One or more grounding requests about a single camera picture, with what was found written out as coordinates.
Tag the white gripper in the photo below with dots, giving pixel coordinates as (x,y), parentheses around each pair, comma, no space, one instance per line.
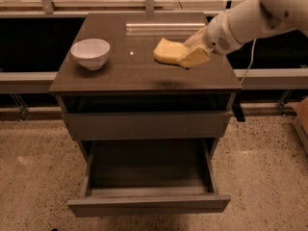
(218,35)

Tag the yellow wavy sponge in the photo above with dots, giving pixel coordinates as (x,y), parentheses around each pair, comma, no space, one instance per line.
(168,52)

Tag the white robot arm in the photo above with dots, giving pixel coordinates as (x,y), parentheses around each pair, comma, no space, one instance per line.
(250,20)

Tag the grey drawer cabinet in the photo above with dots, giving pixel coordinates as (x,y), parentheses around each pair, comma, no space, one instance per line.
(133,82)

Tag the grey top drawer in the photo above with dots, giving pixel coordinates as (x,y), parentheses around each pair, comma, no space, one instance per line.
(146,126)

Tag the open grey middle drawer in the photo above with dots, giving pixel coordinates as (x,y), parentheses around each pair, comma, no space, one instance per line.
(141,178)

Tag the white ceramic bowl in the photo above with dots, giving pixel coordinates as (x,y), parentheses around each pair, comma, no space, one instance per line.
(91,53)

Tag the cardboard box at right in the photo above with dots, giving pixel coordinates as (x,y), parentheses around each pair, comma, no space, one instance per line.
(301,122)

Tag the metal railing frame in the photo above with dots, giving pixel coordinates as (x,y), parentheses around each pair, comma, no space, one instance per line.
(36,34)

